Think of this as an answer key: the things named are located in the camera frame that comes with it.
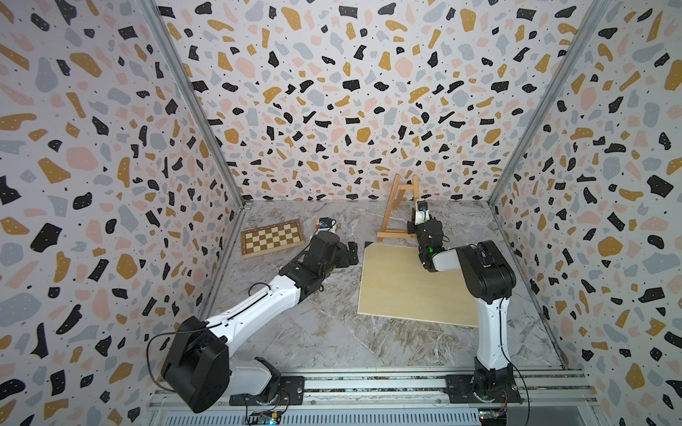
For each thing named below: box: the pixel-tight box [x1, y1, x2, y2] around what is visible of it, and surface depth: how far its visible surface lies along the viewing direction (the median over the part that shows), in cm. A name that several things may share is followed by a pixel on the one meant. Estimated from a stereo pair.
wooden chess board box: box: [240, 218, 306, 260], surface depth 108 cm
